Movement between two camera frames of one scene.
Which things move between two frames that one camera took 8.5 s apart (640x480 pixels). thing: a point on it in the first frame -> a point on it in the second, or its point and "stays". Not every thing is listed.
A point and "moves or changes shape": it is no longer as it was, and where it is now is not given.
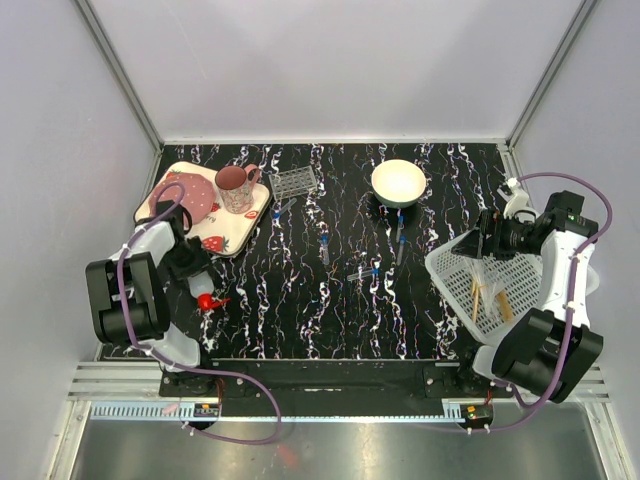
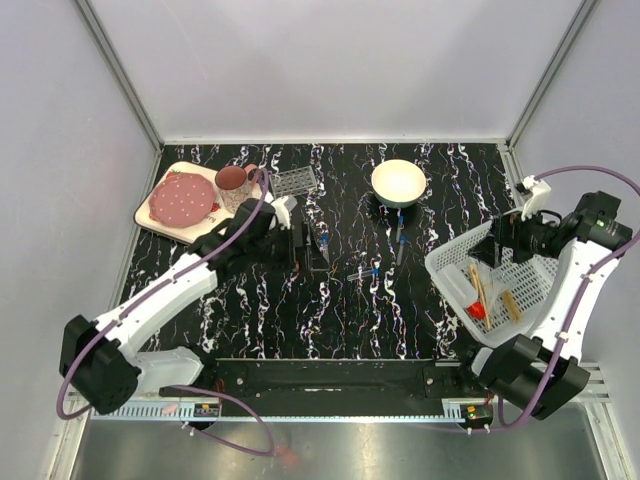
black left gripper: [200, 262] -> [300, 254]
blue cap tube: [403, 240] stays
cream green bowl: [398, 183] stays
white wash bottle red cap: [201, 286] moves or changes shape
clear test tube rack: [292, 182] stays
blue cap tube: [325, 242] stays
